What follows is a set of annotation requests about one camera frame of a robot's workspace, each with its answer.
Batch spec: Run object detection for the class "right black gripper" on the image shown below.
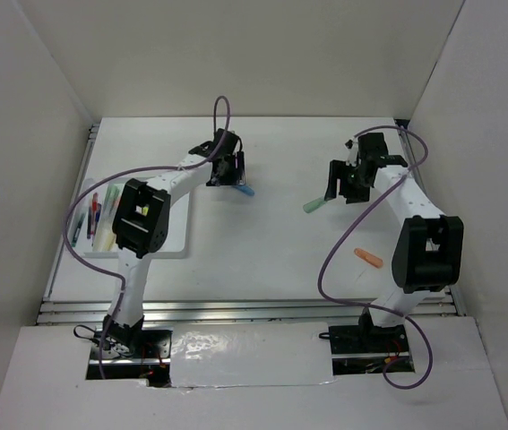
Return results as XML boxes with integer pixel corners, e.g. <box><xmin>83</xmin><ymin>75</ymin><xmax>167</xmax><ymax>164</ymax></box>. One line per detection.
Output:
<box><xmin>324</xmin><ymin>159</ymin><xmax>372</xmax><ymax>203</ymax></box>

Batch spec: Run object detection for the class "small mint green highlighter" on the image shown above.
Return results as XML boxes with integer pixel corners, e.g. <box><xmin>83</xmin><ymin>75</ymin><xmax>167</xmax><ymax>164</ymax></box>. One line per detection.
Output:
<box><xmin>303</xmin><ymin>197</ymin><xmax>327</xmax><ymax>214</ymax></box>

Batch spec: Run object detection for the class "orange translucent highlighter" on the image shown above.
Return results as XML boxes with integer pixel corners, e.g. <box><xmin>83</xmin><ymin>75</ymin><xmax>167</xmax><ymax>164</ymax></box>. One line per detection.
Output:
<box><xmin>354</xmin><ymin>248</ymin><xmax>383</xmax><ymax>269</ymax></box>

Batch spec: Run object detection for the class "mint L-point highlighter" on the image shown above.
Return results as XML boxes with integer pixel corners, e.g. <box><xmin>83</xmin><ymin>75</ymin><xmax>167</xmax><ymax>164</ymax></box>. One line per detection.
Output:
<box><xmin>101</xmin><ymin>184</ymin><xmax>120</xmax><ymax>216</ymax></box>

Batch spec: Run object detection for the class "blue ballpoint pen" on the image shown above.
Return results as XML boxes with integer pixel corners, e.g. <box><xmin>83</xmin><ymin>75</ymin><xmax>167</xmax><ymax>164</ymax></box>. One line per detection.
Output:
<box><xmin>92</xmin><ymin>202</ymin><xmax>102</xmax><ymax>236</ymax></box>

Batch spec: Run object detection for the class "red gel pen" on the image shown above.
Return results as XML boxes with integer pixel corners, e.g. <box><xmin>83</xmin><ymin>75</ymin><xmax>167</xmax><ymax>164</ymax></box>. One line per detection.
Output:
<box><xmin>87</xmin><ymin>193</ymin><xmax>98</xmax><ymax>239</ymax></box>

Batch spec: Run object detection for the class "yellow pastel highlighter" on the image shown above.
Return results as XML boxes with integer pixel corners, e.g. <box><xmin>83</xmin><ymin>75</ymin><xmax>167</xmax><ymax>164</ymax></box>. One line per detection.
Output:
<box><xmin>92</xmin><ymin>229</ymin><xmax>116</xmax><ymax>253</ymax></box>

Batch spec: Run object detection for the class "green ink pen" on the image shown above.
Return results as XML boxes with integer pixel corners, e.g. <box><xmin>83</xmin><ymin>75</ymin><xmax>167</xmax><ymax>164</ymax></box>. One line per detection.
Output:
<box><xmin>71</xmin><ymin>212</ymin><xmax>86</xmax><ymax>247</ymax></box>

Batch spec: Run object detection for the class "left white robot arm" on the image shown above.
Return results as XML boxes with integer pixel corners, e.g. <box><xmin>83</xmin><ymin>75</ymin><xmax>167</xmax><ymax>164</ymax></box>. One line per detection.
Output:
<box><xmin>103</xmin><ymin>128</ymin><xmax>245</xmax><ymax>357</ymax></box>

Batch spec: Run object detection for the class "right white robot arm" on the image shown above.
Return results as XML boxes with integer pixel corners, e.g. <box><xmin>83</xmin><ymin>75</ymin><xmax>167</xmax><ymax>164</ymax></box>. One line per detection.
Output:
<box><xmin>323</xmin><ymin>127</ymin><xmax>464</xmax><ymax>351</ymax></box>

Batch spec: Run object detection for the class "white compartment tray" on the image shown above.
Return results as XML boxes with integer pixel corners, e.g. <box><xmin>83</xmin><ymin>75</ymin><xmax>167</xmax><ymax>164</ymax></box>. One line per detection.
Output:
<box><xmin>69</xmin><ymin>177</ymin><xmax>192</xmax><ymax>259</ymax></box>

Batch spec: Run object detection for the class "white foil cover sheet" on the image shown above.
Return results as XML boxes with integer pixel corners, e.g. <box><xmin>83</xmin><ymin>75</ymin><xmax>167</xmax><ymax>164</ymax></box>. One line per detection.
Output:
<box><xmin>170</xmin><ymin>322</ymin><xmax>334</xmax><ymax>388</ymax></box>

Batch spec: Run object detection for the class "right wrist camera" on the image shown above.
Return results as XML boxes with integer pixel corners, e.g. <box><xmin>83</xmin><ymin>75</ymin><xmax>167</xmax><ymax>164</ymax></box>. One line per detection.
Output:
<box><xmin>345</xmin><ymin>138</ymin><xmax>358</xmax><ymax>165</ymax></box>

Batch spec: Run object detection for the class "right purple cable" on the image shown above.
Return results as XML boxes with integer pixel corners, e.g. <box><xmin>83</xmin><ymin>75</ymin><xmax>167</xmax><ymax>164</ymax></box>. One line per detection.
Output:
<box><xmin>316</xmin><ymin>125</ymin><xmax>434</xmax><ymax>390</ymax></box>

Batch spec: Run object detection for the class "aluminium frame rail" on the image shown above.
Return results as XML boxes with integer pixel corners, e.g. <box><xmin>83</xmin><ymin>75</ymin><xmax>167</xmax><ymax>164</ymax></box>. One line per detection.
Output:
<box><xmin>33</xmin><ymin>116</ymin><xmax>469</xmax><ymax>373</ymax></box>

